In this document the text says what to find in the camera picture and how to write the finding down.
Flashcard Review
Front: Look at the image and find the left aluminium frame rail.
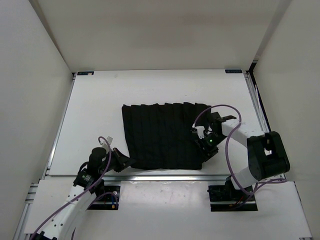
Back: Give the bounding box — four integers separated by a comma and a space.
12, 183, 39, 240

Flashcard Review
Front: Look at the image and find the black pleated skirt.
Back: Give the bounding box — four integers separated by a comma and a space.
121, 102, 209, 170

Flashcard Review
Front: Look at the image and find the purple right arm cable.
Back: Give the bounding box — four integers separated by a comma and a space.
191, 104, 288, 201

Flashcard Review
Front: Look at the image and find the blue label sticker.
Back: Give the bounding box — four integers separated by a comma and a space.
225, 69, 243, 74
77, 71, 94, 76

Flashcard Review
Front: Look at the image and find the front aluminium rail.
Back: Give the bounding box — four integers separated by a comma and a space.
44, 174, 231, 182

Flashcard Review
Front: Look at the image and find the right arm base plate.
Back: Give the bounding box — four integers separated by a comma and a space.
207, 180, 258, 212

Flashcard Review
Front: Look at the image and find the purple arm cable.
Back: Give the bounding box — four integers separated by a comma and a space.
29, 136, 121, 240
191, 104, 288, 201

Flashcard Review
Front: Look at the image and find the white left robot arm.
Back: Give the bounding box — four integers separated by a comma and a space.
30, 147, 136, 240

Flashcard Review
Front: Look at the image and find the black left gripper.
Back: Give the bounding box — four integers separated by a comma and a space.
99, 147, 136, 174

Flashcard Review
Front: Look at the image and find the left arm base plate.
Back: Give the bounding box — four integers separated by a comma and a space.
88, 181, 121, 211

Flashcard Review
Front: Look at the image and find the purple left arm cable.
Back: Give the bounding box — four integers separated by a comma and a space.
29, 136, 121, 240

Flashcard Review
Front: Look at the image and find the right blue label sticker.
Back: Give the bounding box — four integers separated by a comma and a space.
225, 69, 243, 74

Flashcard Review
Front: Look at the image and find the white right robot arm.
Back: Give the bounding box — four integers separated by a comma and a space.
191, 112, 290, 200

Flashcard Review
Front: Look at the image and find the left blue label sticker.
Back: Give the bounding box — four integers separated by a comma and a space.
77, 71, 94, 76

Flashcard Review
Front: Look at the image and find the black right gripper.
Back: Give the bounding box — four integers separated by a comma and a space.
193, 132, 227, 165

